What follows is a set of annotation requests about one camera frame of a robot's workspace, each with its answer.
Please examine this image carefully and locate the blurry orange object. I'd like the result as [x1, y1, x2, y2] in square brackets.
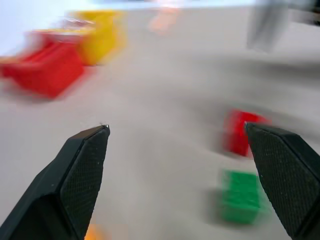
[147, 4, 181, 35]

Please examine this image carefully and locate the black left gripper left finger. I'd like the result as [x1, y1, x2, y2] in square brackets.
[0, 124, 111, 240]

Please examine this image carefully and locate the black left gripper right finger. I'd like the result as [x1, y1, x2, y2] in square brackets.
[243, 121, 320, 240]

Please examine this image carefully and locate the orange cube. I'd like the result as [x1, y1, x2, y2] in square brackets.
[84, 224, 109, 240]

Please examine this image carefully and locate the red plastic bin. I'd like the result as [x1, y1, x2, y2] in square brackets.
[0, 29, 86, 99]

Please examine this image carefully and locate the green cube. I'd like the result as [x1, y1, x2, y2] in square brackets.
[219, 169, 266, 224]

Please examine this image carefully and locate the red cube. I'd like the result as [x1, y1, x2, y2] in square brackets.
[223, 108, 272, 157]

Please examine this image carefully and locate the yellow plastic bin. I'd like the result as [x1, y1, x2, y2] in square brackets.
[66, 9, 127, 66]

